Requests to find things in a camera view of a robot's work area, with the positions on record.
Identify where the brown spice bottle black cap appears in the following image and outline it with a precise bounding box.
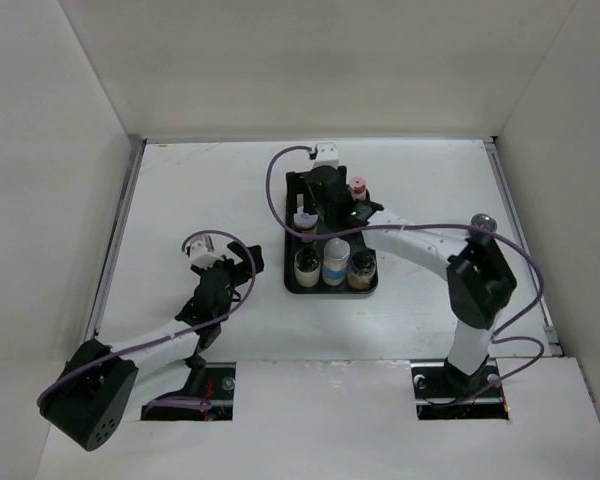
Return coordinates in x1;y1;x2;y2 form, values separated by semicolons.
347;249;377;291

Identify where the white powder bottle silver cap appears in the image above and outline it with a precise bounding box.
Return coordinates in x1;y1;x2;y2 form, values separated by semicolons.
470;213;498;232

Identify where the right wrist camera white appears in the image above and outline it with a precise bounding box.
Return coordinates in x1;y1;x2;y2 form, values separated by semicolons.
309;142;340;170

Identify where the white powder bottle black cap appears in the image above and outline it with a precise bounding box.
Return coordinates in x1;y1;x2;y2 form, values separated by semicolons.
294;246;321;288

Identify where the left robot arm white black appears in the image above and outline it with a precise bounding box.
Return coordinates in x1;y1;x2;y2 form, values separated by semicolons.
37;231;264;451

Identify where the pink cap spice bottle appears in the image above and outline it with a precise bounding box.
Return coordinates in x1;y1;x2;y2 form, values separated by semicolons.
348;176;368;201

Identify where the tall blue label spice jar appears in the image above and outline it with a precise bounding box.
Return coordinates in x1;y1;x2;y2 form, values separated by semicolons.
322;238;351;287

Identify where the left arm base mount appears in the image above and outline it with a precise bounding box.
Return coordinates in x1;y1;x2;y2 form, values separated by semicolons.
140;357;237;422

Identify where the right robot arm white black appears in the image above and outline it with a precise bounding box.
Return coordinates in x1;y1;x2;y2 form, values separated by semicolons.
285;166;517;397

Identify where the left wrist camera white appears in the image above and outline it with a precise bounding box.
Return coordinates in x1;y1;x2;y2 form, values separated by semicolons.
181;230;227;269

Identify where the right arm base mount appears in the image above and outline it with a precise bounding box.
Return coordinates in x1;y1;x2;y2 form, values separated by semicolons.
411;362;509;421

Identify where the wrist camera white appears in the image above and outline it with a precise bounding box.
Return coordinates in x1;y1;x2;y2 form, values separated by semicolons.
181;230;227;269
309;142;340;170

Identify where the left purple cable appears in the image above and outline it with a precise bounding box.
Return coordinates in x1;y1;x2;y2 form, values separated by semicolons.
37;229;261;414

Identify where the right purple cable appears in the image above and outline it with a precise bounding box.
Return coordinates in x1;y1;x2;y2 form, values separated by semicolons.
265;144;546;409

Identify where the purple cable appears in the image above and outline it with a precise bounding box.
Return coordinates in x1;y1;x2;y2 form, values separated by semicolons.
265;144;546;409
37;229;261;414

